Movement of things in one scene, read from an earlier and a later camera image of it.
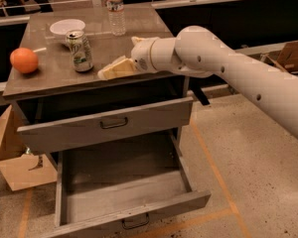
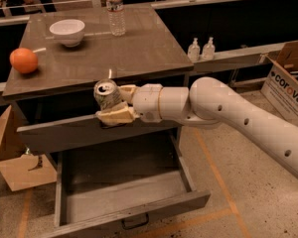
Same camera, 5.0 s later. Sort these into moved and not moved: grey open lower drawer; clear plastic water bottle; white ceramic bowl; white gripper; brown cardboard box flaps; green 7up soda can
Moved: white gripper; green 7up soda can
Not moved: brown cardboard box flaps; white ceramic bowl; grey open lower drawer; clear plastic water bottle
